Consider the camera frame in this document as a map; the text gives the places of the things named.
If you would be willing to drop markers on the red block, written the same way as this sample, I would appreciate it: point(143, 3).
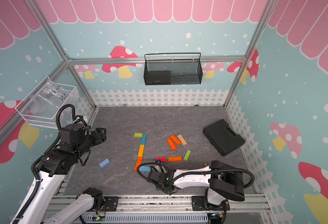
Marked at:
point(162, 159)

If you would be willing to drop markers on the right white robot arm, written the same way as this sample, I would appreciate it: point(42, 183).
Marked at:
point(221, 181)

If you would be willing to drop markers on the clear plastic wall bin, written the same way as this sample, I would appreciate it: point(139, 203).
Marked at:
point(40, 107)

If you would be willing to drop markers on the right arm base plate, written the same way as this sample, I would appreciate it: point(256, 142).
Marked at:
point(200, 203)

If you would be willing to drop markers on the green circuit board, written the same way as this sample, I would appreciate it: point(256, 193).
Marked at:
point(99, 218)

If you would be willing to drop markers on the tan long block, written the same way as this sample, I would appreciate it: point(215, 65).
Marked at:
point(182, 140)

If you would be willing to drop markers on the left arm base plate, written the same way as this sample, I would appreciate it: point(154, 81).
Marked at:
point(110, 204)

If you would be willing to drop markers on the yellow-orange long block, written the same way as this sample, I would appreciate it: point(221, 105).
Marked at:
point(141, 151)

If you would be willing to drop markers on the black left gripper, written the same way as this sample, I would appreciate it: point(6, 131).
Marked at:
point(99, 136)

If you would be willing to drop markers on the yellow-green flat block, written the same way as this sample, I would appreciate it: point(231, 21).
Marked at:
point(187, 155)

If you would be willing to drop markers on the black plastic tool case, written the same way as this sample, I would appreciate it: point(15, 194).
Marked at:
point(222, 137)

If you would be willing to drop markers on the black box in basket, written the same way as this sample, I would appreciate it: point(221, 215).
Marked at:
point(157, 77)

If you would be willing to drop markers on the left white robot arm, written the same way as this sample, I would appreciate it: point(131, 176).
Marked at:
point(74, 139)

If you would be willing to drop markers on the teal long block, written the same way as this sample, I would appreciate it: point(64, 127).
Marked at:
point(143, 139)

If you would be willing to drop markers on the blue long block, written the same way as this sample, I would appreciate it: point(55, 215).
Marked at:
point(145, 169)

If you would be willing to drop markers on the light blue block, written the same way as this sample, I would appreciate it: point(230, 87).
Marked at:
point(104, 163)

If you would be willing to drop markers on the lime green small block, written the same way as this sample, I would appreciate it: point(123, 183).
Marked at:
point(138, 135)

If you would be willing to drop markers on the black wire mesh basket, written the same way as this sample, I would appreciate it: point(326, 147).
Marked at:
point(185, 68)

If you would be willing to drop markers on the orange long block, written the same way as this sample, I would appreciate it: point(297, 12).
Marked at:
point(139, 161)

